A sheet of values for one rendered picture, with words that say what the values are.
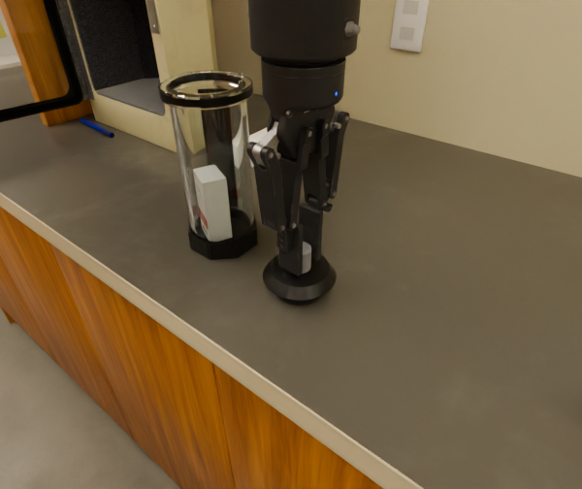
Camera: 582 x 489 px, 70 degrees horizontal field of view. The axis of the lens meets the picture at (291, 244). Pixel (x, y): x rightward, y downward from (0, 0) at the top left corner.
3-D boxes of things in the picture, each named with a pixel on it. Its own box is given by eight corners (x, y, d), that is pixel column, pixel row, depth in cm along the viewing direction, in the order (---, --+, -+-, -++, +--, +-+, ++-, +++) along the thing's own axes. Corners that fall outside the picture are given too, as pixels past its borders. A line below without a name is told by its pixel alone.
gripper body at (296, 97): (301, 41, 41) (300, 131, 47) (239, 56, 36) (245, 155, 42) (366, 51, 37) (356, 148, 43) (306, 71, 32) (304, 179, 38)
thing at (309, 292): (295, 256, 59) (295, 216, 55) (349, 285, 54) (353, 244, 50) (248, 290, 53) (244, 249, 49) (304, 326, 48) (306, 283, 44)
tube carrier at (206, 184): (224, 206, 67) (209, 65, 54) (275, 229, 62) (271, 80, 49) (171, 236, 60) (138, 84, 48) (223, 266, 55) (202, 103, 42)
